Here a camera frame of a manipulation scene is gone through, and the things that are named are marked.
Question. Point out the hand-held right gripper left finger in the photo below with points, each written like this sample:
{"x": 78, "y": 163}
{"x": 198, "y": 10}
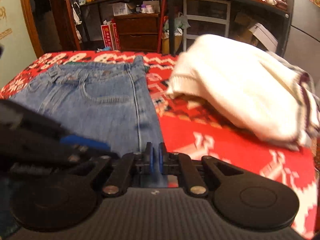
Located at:
{"x": 150, "y": 161}

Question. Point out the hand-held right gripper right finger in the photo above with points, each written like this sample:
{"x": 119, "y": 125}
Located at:
{"x": 162, "y": 160}

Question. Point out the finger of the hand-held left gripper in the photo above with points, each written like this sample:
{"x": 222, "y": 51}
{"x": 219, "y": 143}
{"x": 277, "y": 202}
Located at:
{"x": 85, "y": 142}
{"x": 100, "y": 156}

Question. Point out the blue denim shorts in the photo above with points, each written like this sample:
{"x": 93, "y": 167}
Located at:
{"x": 100, "y": 100}

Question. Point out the red patterned blanket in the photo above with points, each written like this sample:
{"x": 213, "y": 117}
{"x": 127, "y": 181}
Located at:
{"x": 212, "y": 140}

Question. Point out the white knit sweater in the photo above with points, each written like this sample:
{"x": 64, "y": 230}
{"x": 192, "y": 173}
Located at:
{"x": 237, "y": 85}

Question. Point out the red printed carton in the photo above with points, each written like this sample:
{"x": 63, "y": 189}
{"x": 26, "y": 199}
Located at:
{"x": 106, "y": 37}
{"x": 116, "y": 36}

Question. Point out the brown wooden drawer cabinet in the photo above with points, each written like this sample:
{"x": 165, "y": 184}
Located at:
{"x": 137, "y": 40}

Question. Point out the brown paper bag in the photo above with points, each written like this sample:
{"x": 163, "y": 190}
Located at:
{"x": 172, "y": 43}

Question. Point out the brown wooden door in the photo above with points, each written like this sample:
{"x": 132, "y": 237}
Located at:
{"x": 62, "y": 17}

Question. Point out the white plastic bag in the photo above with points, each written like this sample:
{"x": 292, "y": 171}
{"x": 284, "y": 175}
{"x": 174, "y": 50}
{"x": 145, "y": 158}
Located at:
{"x": 177, "y": 25}

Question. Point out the white cardboard box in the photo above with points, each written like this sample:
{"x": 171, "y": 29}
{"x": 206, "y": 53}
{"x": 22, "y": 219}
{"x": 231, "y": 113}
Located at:
{"x": 122, "y": 8}

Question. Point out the small dark bottle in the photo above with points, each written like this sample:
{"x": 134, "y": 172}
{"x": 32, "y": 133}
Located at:
{"x": 138, "y": 8}

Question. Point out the white plastic drawer unit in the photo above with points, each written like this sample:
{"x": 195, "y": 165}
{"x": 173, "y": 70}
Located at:
{"x": 207, "y": 17}

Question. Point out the leaning brown cardboard sheets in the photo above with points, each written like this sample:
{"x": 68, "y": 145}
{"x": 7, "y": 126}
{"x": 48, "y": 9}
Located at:
{"x": 245, "y": 27}

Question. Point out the white shoe box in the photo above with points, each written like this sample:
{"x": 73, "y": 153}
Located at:
{"x": 265, "y": 36}

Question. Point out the grey refrigerator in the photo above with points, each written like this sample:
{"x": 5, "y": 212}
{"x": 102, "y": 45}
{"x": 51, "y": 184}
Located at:
{"x": 305, "y": 17}

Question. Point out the black metal frame desk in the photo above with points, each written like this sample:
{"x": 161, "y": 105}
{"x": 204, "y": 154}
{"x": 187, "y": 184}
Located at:
{"x": 172, "y": 17}

